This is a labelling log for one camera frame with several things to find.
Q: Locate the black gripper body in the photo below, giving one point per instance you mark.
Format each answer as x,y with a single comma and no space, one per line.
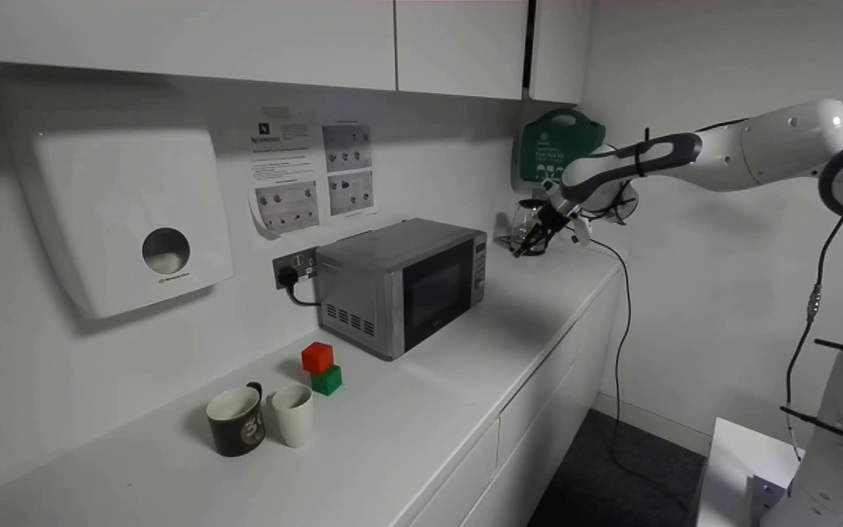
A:
541,224

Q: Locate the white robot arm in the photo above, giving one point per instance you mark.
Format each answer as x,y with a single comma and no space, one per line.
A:
801,139

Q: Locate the white robot base table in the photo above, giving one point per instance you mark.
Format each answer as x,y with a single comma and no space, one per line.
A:
743,476

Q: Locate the grey microwave oven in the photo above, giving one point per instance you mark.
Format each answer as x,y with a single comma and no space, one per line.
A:
392,287

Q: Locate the glass electric kettle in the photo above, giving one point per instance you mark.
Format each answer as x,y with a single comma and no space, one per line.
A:
506,226

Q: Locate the green first aid box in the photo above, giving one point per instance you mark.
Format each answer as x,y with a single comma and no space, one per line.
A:
550,142

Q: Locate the white counter base cabinets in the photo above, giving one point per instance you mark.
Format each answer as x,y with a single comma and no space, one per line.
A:
505,476

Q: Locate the red cube block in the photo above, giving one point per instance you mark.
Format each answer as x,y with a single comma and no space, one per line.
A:
318,359

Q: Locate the green cube block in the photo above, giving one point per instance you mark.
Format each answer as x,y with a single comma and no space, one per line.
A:
329,382

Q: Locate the white mug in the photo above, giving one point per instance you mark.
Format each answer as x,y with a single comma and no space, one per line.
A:
293,413

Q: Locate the black paper cup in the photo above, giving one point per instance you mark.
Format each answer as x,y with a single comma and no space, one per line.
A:
234,419

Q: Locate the white paper towel dispenser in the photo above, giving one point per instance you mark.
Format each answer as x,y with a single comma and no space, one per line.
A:
129,217

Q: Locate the upper wall cabinets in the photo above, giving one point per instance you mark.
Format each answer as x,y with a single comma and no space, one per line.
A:
459,47

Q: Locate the right wall instruction poster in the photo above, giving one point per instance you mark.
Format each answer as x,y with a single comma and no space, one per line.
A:
350,169

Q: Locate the wall instruction poster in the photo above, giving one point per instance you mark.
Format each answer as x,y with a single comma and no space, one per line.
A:
350,169
282,176

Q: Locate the wall power socket with plug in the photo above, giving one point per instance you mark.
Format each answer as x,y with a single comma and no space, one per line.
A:
290,270

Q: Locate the left wall instruction poster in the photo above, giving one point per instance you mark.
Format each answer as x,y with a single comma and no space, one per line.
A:
282,176

